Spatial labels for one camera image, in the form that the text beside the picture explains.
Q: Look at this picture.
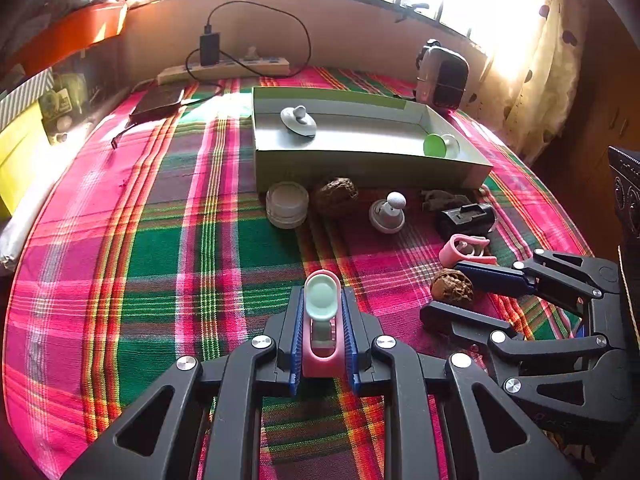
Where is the brown walnut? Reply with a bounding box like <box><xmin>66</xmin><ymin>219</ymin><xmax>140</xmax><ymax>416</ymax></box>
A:
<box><xmin>311</xmin><ymin>177</ymin><xmax>359</xmax><ymax>218</ymax></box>
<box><xmin>431</xmin><ymin>269</ymin><xmax>474</xmax><ymax>309</ymax></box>

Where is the pink clip with mint cap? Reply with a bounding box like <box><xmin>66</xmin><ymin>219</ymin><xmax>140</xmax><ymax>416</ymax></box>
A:
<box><xmin>302</xmin><ymin>270</ymin><xmax>346</xmax><ymax>378</ymax></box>

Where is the white panda phone holder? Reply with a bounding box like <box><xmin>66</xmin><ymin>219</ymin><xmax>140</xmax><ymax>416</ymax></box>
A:
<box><xmin>280</xmin><ymin>105</ymin><xmax>317</xmax><ymax>138</ymax></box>

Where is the small black device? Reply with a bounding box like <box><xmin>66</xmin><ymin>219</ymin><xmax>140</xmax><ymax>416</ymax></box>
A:
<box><xmin>435</xmin><ymin>203</ymin><xmax>496</xmax><ymax>240</ymax></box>

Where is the grey white knob holder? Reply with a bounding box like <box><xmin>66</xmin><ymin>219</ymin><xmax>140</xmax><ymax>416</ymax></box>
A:
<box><xmin>369</xmin><ymin>192</ymin><xmax>407</xmax><ymax>234</ymax></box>

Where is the plaid bedspread cloth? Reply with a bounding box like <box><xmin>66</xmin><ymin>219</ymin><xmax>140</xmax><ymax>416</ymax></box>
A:
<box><xmin>2</xmin><ymin>68</ymin><xmax>591</xmax><ymax>479</ymax></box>

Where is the cream dotted curtain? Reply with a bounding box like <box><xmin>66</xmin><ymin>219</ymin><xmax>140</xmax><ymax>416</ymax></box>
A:
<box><xmin>469</xmin><ymin>0</ymin><xmax>589</xmax><ymax>165</ymax></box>

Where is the clear round plastic container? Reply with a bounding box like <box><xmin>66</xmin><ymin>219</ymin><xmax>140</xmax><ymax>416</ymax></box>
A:
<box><xmin>266</xmin><ymin>182</ymin><xmax>309</xmax><ymax>230</ymax></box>

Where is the white open cardboard box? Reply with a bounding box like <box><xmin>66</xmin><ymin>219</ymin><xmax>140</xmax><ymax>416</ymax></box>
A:
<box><xmin>252</xmin><ymin>87</ymin><xmax>492</xmax><ymax>192</ymax></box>

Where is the white power strip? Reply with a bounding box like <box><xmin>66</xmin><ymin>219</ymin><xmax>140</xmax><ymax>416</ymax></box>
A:
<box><xmin>156</xmin><ymin>58</ymin><xmax>290</xmax><ymax>84</ymax></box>

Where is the dark smartphone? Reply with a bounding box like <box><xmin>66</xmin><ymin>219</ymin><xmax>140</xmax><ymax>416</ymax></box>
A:
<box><xmin>129</xmin><ymin>84</ymin><xmax>186</xmax><ymax>124</ymax></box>

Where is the yellow box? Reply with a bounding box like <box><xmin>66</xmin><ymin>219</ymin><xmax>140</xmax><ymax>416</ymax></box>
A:
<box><xmin>0</xmin><ymin>102</ymin><xmax>50</xmax><ymax>220</ymax></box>

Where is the black charger adapter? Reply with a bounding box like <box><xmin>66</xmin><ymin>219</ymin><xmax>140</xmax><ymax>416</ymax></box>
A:
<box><xmin>198</xmin><ymin>32</ymin><xmax>220</xmax><ymax>66</ymax></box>

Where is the orange plastic tray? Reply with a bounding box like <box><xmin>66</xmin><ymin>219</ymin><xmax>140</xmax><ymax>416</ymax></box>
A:
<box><xmin>3</xmin><ymin>2</ymin><xmax>128</xmax><ymax>77</ymax></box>

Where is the tangled beige string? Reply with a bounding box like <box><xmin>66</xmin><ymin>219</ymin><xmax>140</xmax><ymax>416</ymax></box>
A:
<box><xmin>420</xmin><ymin>187</ymin><xmax>471</xmax><ymax>213</ymax></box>

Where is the black charging cable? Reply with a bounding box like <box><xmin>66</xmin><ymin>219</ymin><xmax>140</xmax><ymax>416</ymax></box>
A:
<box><xmin>110</xmin><ymin>0</ymin><xmax>314</xmax><ymax>151</ymax></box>

